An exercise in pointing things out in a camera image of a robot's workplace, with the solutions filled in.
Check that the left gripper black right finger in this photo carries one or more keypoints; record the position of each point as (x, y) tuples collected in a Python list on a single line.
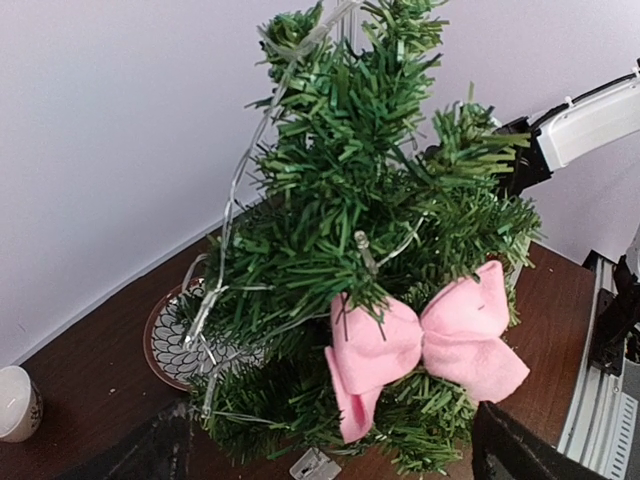
[(503, 448)]

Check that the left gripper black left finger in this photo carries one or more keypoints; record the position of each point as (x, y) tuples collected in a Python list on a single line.
[(157, 449)]

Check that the clear battery box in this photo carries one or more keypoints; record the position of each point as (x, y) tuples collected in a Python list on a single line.
[(314, 464)]

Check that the pink felt bow ornament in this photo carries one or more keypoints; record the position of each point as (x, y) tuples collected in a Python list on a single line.
[(457, 337)]

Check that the small green christmas tree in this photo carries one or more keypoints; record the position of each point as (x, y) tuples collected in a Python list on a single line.
[(351, 206)]

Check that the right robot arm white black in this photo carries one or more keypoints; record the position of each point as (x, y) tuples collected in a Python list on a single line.
[(570, 130)]

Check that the patterned ceramic plate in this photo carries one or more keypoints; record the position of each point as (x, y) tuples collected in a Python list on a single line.
[(163, 340)]

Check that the small white bowl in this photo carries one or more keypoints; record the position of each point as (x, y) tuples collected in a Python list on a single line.
[(22, 405)]

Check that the front aluminium rail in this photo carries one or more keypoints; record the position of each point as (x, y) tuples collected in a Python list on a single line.
[(601, 431)]

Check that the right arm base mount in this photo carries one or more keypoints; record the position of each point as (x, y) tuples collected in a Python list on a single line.
[(616, 315)]

